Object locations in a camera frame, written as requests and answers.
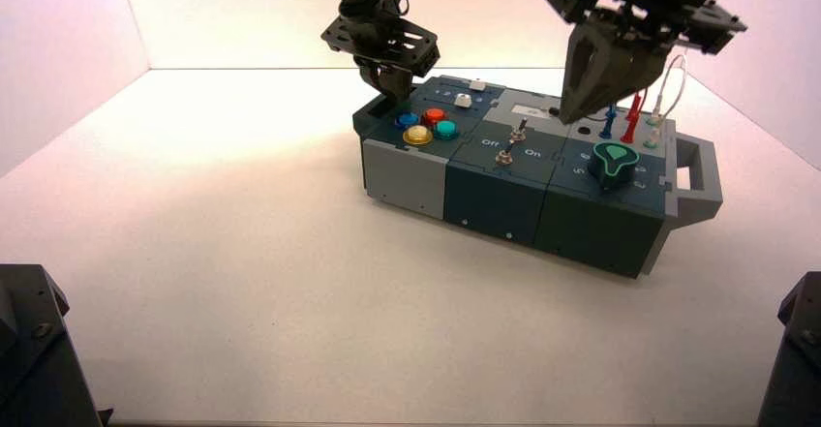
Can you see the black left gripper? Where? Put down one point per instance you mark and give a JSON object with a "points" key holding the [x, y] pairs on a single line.
{"points": [[385, 39]]}

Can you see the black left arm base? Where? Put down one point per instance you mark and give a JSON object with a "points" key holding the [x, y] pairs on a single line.
{"points": [[38, 353]]}

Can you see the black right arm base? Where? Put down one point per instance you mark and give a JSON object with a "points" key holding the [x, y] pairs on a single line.
{"points": [[795, 360]]}

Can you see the red banana plug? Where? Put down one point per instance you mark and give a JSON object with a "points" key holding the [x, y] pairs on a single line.
{"points": [[636, 104], [631, 129]]}

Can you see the blue banana plug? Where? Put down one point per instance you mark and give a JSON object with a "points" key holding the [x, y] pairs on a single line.
{"points": [[608, 122]]}

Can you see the blue round push button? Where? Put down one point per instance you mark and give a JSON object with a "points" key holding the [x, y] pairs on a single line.
{"points": [[407, 120]]}

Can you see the red round push button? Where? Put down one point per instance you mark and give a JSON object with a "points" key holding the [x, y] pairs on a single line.
{"points": [[433, 116]]}

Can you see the black probe plug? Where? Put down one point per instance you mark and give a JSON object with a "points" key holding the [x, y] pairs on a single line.
{"points": [[553, 111]]}

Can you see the white banana plug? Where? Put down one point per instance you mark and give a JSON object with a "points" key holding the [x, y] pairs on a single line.
{"points": [[655, 118], [651, 138]]}

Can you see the yellow round push button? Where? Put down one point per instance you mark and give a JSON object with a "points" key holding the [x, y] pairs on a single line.
{"points": [[417, 135]]}

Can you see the green round push button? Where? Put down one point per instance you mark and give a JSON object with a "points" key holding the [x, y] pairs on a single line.
{"points": [[446, 130]]}

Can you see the white slider knob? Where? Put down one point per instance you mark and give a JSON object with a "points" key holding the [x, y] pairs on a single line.
{"points": [[476, 84], [463, 99]]}

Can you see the small white display screen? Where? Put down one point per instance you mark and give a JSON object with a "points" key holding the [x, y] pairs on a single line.
{"points": [[529, 110]]}

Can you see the teal dial knob green rim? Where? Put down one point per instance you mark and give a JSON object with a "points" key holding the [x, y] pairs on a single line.
{"points": [[614, 164]]}

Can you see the teal and grey task box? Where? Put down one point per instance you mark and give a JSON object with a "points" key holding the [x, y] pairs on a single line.
{"points": [[487, 187]]}

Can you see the silver metal toggle switch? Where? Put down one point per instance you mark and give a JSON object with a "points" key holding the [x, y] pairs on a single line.
{"points": [[521, 128], [505, 153]]}

